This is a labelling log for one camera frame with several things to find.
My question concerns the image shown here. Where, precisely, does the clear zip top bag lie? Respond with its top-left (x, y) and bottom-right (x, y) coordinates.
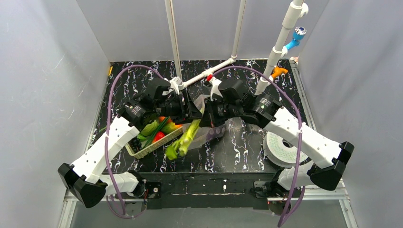
top-left (188, 95), bottom-right (228, 151)

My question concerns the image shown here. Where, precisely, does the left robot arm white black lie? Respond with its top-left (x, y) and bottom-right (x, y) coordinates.
top-left (58, 78), bottom-right (202, 208)

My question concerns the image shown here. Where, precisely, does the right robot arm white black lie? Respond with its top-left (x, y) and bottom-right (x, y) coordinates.
top-left (200, 77), bottom-right (354, 191)

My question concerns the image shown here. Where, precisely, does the orange green mango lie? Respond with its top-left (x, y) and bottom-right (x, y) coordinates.
top-left (161, 122), bottom-right (182, 135)

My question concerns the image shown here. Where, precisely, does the orange fruit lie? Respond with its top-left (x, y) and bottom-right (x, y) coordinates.
top-left (158, 116), bottom-right (172, 124)

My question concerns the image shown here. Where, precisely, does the green onion with white root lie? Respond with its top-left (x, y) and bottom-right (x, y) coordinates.
top-left (137, 116), bottom-right (172, 146)

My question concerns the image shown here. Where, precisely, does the red tomato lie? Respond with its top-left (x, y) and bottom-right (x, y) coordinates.
top-left (152, 131), bottom-right (165, 143)

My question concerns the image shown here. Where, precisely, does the black grapes bunch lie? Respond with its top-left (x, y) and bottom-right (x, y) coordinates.
top-left (128, 137), bottom-right (142, 153)

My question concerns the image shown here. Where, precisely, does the cream woven basket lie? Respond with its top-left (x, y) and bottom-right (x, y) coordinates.
top-left (125, 118), bottom-right (183, 159)

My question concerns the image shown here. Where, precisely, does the orange clamp fitting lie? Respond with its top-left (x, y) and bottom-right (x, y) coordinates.
top-left (270, 66), bottom-right (288, 79)

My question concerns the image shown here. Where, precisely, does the blue clamp fitting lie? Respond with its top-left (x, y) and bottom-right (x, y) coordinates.
top-left (285, 26), bottom-right (307, 50)

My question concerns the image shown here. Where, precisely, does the white jointed pipe stand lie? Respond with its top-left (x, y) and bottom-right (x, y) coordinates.
top-left (255, 0), bottom-right (308, 95)

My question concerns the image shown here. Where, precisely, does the white pvc pipe frame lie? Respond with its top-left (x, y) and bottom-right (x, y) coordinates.
top-left (164, 0), bottom-right (247, 86)

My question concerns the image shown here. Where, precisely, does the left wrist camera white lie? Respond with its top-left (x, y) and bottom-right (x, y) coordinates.
top-left (169, 76), bottom-right (185, 95)

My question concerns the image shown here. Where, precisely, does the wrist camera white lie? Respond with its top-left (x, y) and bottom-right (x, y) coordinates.
top-left (203, 74), bottom-right (223, 101)
top-left (169, 76), bottom-right (185, 95)

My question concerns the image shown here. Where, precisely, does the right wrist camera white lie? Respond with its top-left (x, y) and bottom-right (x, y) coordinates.
top-left (203, 74), bottom-right (223, 101)

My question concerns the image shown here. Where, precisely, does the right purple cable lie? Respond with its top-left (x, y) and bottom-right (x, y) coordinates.
top-left (208, 65), bottom-right (306, 228)

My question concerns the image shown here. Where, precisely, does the purple cable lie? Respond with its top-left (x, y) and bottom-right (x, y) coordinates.
top-left (208, 65), bottom-right (306, 228)
top-left (104, 65), bottom-right (164, 219)

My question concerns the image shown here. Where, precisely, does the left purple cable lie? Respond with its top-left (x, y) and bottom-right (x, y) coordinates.
top-left (104, 65), bottom-right (164, 219)

